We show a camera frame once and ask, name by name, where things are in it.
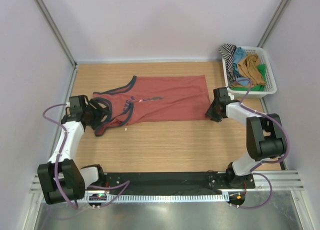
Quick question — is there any red graphic tank top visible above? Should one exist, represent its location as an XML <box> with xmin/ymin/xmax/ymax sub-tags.
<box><xmin>93</xmin><ymin>75</ymin><xmax>211</xmax><ymax>137</ymax></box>

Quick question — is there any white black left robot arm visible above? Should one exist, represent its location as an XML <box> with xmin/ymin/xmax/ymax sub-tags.
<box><xmin>37</xmin><ymin>95</ymin><xmax>111</xmax><ymax>209</ymax></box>

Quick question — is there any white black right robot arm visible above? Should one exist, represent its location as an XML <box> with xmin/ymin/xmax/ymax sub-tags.
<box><xmin>205</xmin><ymin>87</ymin><xmax>289</xmax><ymax>188</ymax></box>

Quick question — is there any tan brown garment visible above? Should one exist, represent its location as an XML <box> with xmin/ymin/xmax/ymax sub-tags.
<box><xmin>244</xmin><ymin>53</ymin><xmax>266</xmax><ymax>87</ymax></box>

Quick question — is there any white perforated plastic basket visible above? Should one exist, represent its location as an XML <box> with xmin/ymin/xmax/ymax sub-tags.
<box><xmin>218</xmin><ymin>44</ymin><xmax>277</xmax><ymax>99</ymax></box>

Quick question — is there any striped black white garment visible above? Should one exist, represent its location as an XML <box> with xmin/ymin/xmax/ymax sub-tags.
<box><xmin>218</xmin><ymin>43</ymin><xmax>238</xmax><ymax>83</ymax></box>

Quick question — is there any green garment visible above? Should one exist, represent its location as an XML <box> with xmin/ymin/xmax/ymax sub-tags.
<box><xmin>230</xmin><ymin>63</ymin><xmax>267</xmax><ymax>92</ymax></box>

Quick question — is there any light blue garment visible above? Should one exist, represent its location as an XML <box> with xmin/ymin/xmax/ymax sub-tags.
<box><xmin>232</xmin><ymin>47</ymin><xmax>250</xmax><ymax>88</ymax></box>

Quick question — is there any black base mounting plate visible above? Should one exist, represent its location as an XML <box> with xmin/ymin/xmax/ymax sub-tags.
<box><xmin>92</xmin><ymin>170</ymin><xmax>256</xmax><ymax>192</ymax></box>

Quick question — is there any aluminium slotted rail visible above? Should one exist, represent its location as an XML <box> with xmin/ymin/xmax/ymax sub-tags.
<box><xmin>78</xmin><ymin>192</ymin><xmax>229</xmax><ymax>204</ymax></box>

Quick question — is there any left aluminium frame post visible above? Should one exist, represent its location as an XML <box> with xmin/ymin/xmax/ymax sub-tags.
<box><xmin>34</xmin><ymin>0</ymin><xmax>77</xmax><ymax>69</ymax></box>

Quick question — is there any aluminium frame post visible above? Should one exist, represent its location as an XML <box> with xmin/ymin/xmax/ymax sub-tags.
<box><xmin>257</xmin><ymin>0</ymin><xmax>292</xmax><ymax>48</ymax></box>
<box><xmin>34</xmin><ymin>0</ymin><xmax>77</xmax><ymax>69</ymax></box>

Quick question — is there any right aluminium frame post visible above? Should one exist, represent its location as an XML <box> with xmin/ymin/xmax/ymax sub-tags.
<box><xmin>257</xmin><ymin>0</ymin><xmax>292</xmax><ymax>48</ymax></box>

